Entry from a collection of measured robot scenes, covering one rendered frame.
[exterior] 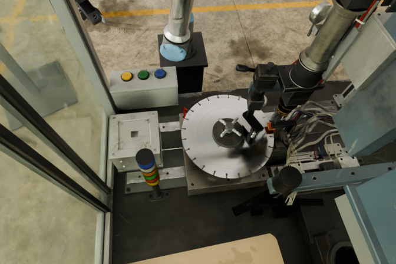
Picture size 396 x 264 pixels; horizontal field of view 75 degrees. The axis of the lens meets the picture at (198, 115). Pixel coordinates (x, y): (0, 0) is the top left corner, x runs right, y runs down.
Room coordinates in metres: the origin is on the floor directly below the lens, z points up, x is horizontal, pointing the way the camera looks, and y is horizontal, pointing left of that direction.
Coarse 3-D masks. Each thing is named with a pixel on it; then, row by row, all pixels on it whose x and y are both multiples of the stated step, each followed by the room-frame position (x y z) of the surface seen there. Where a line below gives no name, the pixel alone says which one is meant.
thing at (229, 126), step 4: (220, 120) 0.44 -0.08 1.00; (236, 120) 0.45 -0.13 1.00; (224, 124) 0.43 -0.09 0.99; (228, 124) 0.43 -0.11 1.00; (232, 124) 0.43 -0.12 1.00; (228, 128) 0.41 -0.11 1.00; (232, 128) 0.41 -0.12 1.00; (224, 132) 0.40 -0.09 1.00; (228, 132) 0.41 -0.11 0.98; (236, 132) 0.40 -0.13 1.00; (220, 136) 0.38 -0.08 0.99
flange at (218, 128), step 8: (224, 120) 0.47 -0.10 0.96; (232, 120) 0.47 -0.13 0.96; (216, 128) 0.43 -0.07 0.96; (224, 128) 0.42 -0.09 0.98; (240, 128) 0.44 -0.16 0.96; (216, 136) 0.40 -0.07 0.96; (224, 136) 0.40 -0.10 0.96; (232, 136) 0.40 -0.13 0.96; (240, 136) 0.41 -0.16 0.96; (224, 144) 0.37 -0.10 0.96; (232, 144) 0.37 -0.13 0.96
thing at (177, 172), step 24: (336, 24) 0.44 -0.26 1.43; (312, 48) 0.45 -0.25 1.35; (288, 72) 0.47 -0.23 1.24; (312, 72) 0.42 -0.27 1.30; (240, 96) 0.68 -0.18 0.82; (288, 96) 0.43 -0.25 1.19; (168, 120) 0.56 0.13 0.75; (168, 144) 0.44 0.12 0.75; (288, 144) 0.42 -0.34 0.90; (312, 144) 0.50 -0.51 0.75; (168, 168) 0.34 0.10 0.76; (192, 168) 0.32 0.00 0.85; (264, 168) 0.34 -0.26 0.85; (192, 192) 0.24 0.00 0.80
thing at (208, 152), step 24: (216, 96) 0.58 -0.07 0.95; (192, 120) 0.46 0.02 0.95; (216, 120) 0.47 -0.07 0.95; (240, 120) 0.48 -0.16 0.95; (264, 120) 0.49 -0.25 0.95; (192, 144) 0.36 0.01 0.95; (216, 144) 0.37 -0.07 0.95; (240, 144) 0.38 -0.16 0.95; (264, 144) 0.39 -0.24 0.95; (216, 168) 0.29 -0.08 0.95; (240, 168) 0.29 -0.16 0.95
